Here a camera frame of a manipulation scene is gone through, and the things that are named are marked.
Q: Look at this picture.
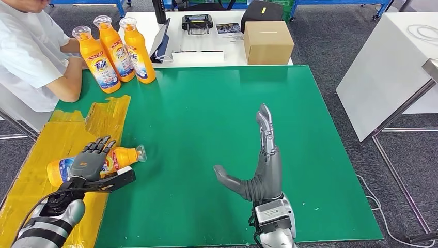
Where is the white side table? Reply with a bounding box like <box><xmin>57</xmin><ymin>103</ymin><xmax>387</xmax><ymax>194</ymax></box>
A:
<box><xmin>336</xmin><ymin>12</ymin><xmax>438</xmax><ymax>143</ymax></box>

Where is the brown cardboard box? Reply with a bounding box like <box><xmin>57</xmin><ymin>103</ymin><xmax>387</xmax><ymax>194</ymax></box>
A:
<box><xmin>243</xmin><ymin>21</ymin><xmax>295</xmax><ymax>66</ymax></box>

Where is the printed leaflet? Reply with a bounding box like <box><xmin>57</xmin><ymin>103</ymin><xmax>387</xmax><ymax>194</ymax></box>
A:
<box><xmin>215</xmin><ymin>22</ymin><xmax>244</xmax><ymax>43</ymax></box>

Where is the yellow taped cardboard sheet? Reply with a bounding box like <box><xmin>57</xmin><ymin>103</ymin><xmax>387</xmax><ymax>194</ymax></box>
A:
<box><xmin>0</xmin><ymin>95</ymin><xmax>132</xmax><ymax>248</ymax></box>

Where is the green plastic crate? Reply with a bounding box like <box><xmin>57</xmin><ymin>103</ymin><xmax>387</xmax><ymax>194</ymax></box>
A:
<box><xmin>273</xmin><ymin>0</ymin><xmax>295</xmax><ymax>21</ymax></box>

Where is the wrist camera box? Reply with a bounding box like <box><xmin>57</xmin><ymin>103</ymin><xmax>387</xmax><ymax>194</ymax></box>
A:
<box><xmin>254</xmin><ymin>199</ymin><xmax>295</xmax><ymax>230</ymax></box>
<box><xmin>84</xmin><ymin>166</ymin><xmax>136</xmax><ymax>193</ymax></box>

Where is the grey metal table frame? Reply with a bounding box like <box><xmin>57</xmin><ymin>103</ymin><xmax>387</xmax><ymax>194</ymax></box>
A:
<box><xmin>359</xmin><ymin>58</ymin><xmax>438</xmax><ymax>242</ymax></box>

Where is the dark tablet with blue cover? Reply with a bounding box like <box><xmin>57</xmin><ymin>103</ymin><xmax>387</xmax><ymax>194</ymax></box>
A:
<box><xmin>149</xmin><ymin>18</ymin><xmax>171</xmax><ymax>64</ymax></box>

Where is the green table board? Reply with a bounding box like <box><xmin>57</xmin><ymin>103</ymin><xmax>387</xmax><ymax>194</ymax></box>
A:
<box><xmin>54</xmin><ymin>65</ymin><xmax>384</xmax><ymax>248</ymax></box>

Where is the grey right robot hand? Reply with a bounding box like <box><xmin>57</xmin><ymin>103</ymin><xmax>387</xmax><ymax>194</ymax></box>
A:
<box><xmin>212</xmin><ymin>103</ymin><xmax>284</xmax><ymax>203</ymax></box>

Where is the white flat box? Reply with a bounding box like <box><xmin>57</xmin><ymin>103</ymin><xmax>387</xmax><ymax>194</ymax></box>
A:
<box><xmin>171</xmin><ymin>50</ymin><xmax>226</xmax><ymax>65</ymax></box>

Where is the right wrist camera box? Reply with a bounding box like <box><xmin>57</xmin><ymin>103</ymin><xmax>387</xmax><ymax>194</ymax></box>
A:
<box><xmin>254</xmin><ymin>199</ymin><xmax>295</xmax><ymax>230</ymax></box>

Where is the white coiled cable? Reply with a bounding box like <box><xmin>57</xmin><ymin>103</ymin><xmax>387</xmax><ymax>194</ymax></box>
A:
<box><xmin>406</xmin><ymin>24</ymin><xmax>438</xmax><ymax>44</ymax></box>

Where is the blue metal rack frame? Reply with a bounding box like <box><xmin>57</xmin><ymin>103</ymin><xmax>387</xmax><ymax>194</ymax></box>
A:
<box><xmin>49</xmin><ymin>0</ymin><xmax>126</xmax><ymax>18</ymax></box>
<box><xmin>289</xmin><ymin>0</ymin><xmax>393</xmax><ymax>21</ymax></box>

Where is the person's right hand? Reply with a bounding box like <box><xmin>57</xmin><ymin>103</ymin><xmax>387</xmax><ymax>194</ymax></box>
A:
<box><xmin>68</xmin><ymin>55</ymin><xmax>88</xmax><ymax>70</ymax></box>

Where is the orange detergent bottle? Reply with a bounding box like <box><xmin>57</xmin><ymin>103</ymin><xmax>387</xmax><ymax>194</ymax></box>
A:
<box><xmin>46</xmin><ymin>144</ymin><xmax>147</xmax><ymax>188</ymax></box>
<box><xmin>119</xmin><ymin>17</ymin><xmax>157</xmax><ymax>85</ymax></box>
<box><xmin>72</xmin><ymin>25</ymin><xmax>122</xmax><ymax>95</ymax></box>
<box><xmin>93</xmin><ymin>15</ymin><xmax>136</xmax><ymax>83</ymax></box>

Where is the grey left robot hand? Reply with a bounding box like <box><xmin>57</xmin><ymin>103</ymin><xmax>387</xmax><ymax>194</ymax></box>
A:
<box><xmin>68</xmin><ymin>135</ymin><xmax>117</xmax><ymax>184</ymax></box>

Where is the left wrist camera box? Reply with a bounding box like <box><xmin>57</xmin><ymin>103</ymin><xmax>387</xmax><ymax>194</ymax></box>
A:
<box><xmin>84</xmin><ymin>166</ymin><xmax>136</xmax><ymax>193</ymax></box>

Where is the black bag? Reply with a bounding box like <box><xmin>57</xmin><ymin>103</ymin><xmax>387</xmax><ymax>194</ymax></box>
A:
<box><xmin>240</xmin><ymin>0</ymin><xmax>284</xmax><ymax>33</ymax></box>

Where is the white floor cable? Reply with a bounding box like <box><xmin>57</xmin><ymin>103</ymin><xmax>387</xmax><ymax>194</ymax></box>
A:
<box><xmin>355</xmin><ymin>173</ymin><xmax>438</xmax><ymax>248</ymax></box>

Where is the person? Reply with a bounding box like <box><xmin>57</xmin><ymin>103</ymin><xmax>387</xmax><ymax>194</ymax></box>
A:
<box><xmin>0</xmin><ymin>0</ymin><xmax>88</xmax><ymax>113</ymax></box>

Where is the black handheld controller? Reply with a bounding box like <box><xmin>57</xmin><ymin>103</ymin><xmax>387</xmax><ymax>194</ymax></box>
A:
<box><xmin>181</xmin><ymin>14</ymin><xmax>214</xmax><ymax>36</ymax></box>

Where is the black cylindrical flask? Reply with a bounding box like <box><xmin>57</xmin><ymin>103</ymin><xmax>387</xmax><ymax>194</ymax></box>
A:
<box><xmin>152</xmin><ymin>0</ymin><xmax>168</xmax><ymax>25</ymax></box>

